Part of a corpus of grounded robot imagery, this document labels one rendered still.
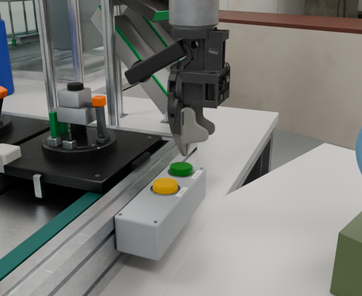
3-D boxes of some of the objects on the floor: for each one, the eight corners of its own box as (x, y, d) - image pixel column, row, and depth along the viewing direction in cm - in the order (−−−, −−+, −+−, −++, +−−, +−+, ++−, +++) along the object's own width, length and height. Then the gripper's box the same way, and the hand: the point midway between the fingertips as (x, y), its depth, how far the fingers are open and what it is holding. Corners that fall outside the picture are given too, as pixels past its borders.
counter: (215, 86, 552) (217, 9, 519) (455, 135, 379) (481, 26, 345) (164, 98, 492) (162, 13, 459) (421, 165, 318) (448, 36, 285)
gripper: (217, 32, 61) (213, 171, 69) (234, 25, 69) (228, 151, 77) (160, 29, 64) (162, 163, 72) (183, 23, 72) (182, 144, 80)
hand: (181, 147), depth 75 cm, fingers closed
